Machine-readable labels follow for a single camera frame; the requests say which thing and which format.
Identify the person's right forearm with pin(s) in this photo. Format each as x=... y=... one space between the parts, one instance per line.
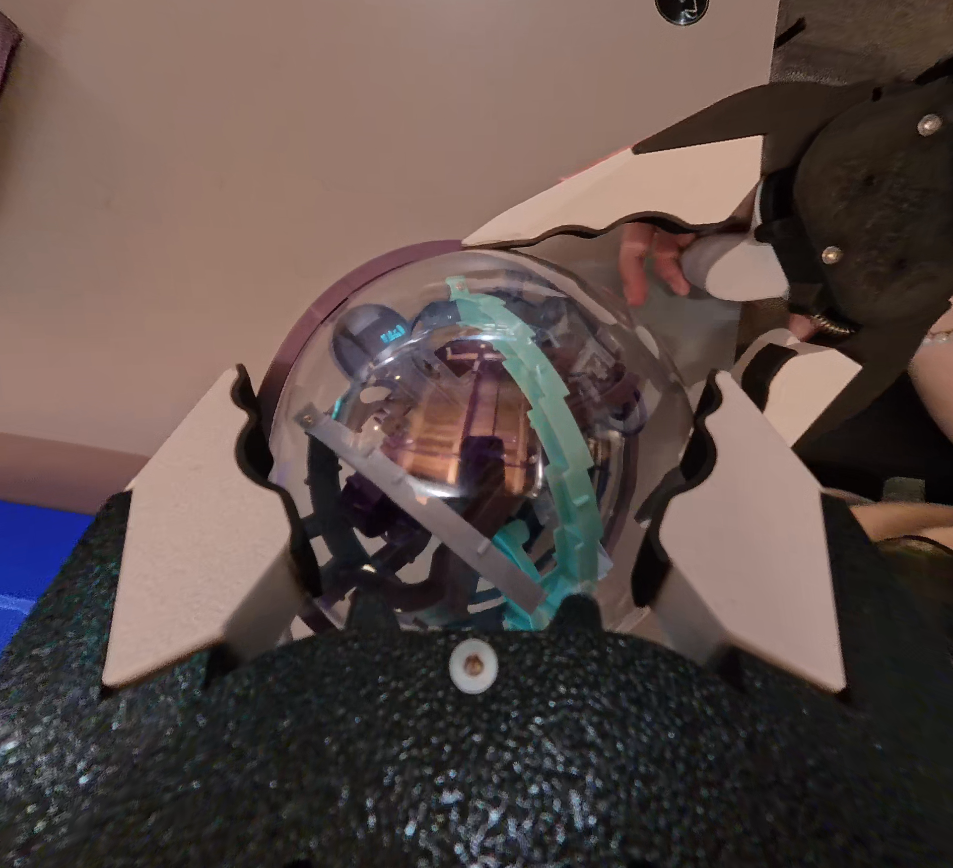
x=936 y=391

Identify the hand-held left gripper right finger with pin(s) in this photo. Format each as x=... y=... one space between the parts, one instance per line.
x=752 y=548

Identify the clear plastic maze ball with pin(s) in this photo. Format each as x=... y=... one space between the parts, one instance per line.
x=476 y=399

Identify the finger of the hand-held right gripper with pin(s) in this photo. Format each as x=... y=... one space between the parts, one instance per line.
x=815 y=384
x=633 y=190

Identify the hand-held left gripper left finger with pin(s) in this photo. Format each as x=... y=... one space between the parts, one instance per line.
x=186 y=533

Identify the person's right hand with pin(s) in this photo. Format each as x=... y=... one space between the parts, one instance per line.
x=640 y=257

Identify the blue plastic bin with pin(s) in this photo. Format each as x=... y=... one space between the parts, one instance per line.
x=37 y=555

